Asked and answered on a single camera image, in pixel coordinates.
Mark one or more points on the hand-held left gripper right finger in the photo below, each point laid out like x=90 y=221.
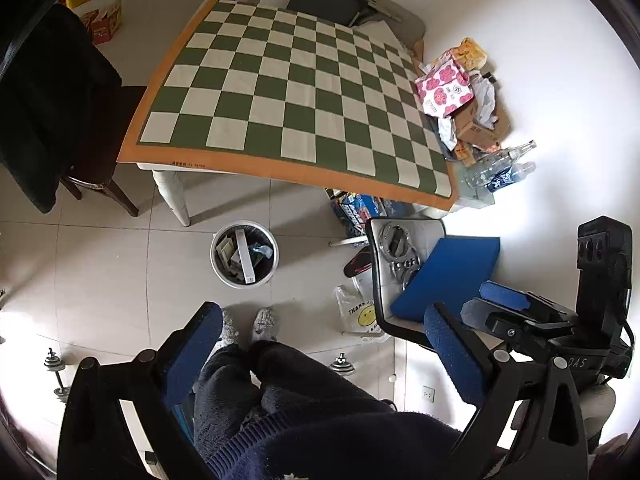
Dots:
x=455 y=355

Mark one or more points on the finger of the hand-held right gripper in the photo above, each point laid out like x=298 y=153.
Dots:
x=487 y=320
x=505 y=294

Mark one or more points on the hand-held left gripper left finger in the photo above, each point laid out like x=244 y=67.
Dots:
x=192 y=355

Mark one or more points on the round white trash bin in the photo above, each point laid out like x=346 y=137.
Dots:
x=272 y=265

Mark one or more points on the person's right forearm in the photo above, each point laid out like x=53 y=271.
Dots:
x=600 y=410

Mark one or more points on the grey fuzzy slipper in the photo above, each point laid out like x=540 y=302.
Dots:
x=230 y=327
x=265 y=325

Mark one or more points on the white smiley plastic bag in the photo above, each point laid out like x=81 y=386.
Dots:
x=357 y=312

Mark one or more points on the metal dumbbell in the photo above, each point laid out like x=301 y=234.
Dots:
x=56 y=372
x=342 y=365

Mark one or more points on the blue label plastic bottle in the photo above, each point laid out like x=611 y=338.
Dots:
x=512 y=176

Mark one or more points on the plastic water bottles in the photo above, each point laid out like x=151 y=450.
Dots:
x=500 y=162

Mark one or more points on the black red slipper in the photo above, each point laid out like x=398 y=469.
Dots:
x=357 y=264

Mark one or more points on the person's legs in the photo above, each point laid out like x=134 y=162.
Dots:
x=325 y=420

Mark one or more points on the blue printed box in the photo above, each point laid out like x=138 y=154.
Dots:
x=365 y=207

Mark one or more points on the brown cardboard box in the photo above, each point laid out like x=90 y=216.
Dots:
x=487 y=130

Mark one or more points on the crumpled white paper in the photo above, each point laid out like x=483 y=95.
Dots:
x=485 y=95

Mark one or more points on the pink flower tissue pack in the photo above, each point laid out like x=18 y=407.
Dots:
x=445 y=87

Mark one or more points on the yellow snack bag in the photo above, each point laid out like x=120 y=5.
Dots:
x=470 y=52

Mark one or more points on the green white checkered tablecloth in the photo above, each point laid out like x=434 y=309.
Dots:
x=290 y=95

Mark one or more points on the white wall socket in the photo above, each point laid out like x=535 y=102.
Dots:
x=428 y=394

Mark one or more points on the black frame chair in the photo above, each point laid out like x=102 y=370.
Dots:
x=380 y=305

